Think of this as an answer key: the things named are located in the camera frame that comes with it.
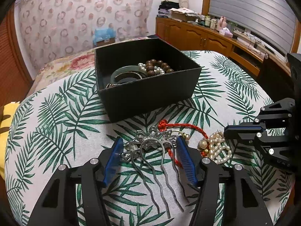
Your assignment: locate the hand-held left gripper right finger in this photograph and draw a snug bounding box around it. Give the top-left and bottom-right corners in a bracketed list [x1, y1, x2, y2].
[175, 137, 274, 226]

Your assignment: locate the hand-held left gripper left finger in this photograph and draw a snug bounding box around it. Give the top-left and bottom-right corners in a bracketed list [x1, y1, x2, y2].
[28, 137, 124, 226]

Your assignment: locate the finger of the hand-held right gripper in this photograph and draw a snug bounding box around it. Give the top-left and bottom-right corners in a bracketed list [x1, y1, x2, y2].
[224, 127, 292, 163]
[224, 99, 295, 132]

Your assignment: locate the baroque pearl bracelet gold clasp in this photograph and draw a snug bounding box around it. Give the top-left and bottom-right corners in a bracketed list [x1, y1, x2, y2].
[199, 131, 232, 164]

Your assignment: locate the red braided cord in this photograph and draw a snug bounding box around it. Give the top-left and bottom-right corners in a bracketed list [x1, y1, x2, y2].
[158, 120, 210, 168]

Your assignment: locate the silver ornate hair comb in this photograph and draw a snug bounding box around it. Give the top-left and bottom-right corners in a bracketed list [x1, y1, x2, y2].
[121, 125, 191, 213]

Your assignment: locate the black cardboard jewelry box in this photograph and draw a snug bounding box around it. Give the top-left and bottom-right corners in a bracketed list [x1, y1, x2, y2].
[94, 38, 202, 123]

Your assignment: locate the pale green jade bangle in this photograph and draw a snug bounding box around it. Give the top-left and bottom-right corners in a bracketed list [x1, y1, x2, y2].
[110, 65, 144, 84]

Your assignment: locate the brown wooden bead bracelet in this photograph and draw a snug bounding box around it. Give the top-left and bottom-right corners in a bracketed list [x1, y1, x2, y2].
[144, 60, 175, 76]

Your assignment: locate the leaf-printed tablecloth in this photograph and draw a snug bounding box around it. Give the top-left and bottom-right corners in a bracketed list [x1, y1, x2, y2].
[5, 50, 295, 226]

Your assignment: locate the grey window blind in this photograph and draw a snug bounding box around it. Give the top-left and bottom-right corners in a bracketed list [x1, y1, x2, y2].
[208, 0, 298, 52]

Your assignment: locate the pink tissue box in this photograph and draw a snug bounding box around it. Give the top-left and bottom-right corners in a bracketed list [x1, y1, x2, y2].
[216, 27, 233, 38]

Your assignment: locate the floral bed blanket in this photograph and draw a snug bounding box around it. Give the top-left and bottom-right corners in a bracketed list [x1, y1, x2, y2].
[26, 36, 161, 97]

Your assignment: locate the group of cosmetic bottles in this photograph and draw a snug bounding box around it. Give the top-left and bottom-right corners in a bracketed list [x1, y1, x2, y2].
[203, 15, 218, 30]

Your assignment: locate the yellow plush toy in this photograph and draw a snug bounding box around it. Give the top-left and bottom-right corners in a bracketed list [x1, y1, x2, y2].
[0, 102, 21, 179]

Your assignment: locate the long wooden cabinet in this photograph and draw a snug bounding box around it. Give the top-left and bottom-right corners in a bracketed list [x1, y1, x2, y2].
[155, 16, 292, 76]

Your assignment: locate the small brown cardboard box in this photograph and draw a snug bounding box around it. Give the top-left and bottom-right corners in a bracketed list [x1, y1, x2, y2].
[96, 38, 116, 47]

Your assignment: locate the flat cardboard box with papers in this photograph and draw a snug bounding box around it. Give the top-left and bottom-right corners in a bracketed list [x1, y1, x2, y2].
[170, 8, 200, 22]

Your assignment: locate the blue plastic bag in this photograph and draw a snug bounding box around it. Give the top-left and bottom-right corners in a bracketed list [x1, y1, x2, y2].
[92, 24, 117, 42]

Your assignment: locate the wooden louvered wardrobe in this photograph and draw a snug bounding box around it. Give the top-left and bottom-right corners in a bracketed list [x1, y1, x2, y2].
[0, 12, 33, 106]

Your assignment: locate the stack of folded clothes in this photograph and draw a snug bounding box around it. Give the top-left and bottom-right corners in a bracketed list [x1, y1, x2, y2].
[158, 1, 180, 18]

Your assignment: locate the ring-patterned sheer curtain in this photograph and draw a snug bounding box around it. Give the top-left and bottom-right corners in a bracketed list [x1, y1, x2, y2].
[14, 0, 154, 63]

